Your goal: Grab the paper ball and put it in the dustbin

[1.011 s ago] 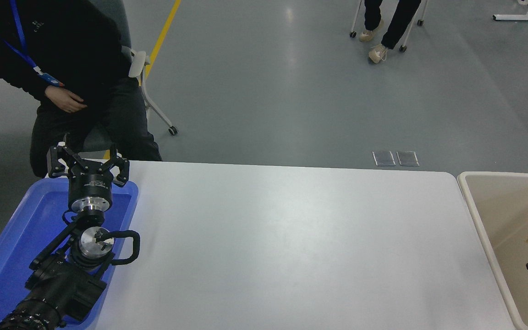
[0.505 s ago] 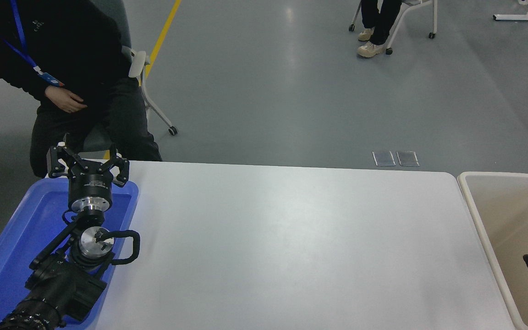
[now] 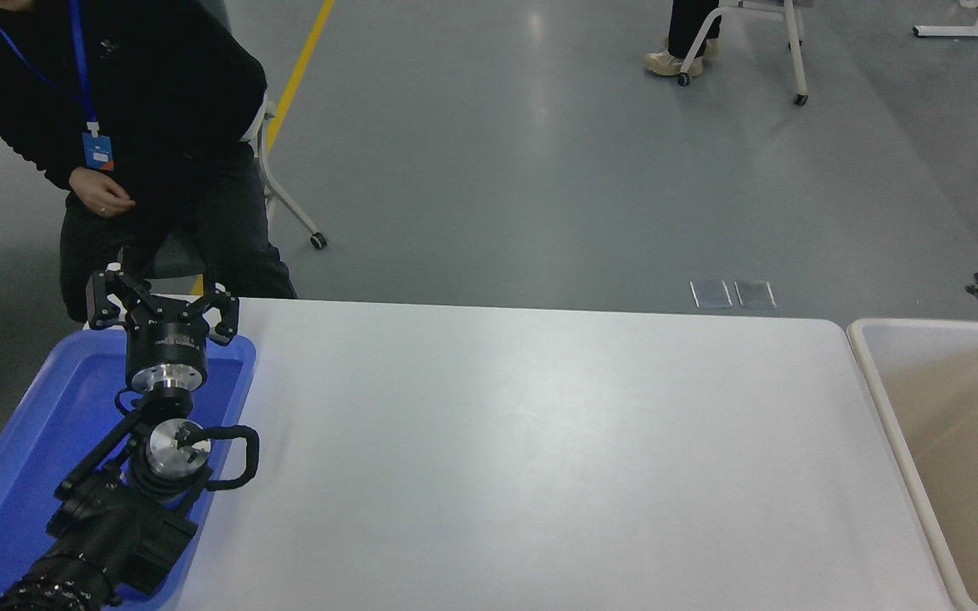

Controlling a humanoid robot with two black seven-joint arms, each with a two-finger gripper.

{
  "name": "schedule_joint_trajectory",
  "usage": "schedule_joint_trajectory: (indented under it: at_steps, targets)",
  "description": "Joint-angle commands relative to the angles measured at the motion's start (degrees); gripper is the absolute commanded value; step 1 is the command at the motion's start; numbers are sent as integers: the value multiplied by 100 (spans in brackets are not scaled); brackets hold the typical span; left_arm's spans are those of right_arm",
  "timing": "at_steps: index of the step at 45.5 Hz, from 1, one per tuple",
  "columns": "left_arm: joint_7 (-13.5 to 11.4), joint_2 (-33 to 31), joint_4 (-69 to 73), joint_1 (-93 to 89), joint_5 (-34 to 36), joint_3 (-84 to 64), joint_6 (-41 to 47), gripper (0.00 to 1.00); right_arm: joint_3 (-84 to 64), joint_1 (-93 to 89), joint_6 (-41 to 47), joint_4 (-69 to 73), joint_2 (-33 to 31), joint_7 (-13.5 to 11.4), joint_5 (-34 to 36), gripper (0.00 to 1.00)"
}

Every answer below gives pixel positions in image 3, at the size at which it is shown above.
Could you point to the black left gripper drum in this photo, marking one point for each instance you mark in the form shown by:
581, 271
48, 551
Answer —
166, 339

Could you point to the person's hand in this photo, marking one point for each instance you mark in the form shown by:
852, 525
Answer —
98, 193

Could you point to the grey white wheeled chair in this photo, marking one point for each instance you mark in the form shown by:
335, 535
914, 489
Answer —
285, 199

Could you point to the blue plastic tray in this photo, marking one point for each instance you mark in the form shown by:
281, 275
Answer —
30, 424

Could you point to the seated person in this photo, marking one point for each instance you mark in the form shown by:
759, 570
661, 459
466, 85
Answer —
158, 85

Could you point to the metal floor plate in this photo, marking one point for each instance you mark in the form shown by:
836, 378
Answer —
711, 293
755, 293

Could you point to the standing person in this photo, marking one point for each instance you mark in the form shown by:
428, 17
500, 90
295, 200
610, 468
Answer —
688, 34

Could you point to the large pale bin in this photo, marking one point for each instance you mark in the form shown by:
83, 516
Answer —
947, 475

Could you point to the white stand base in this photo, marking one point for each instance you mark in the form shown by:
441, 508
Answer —
973, 32

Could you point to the white wheeled frame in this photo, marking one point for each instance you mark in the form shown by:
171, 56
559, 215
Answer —
795, 51

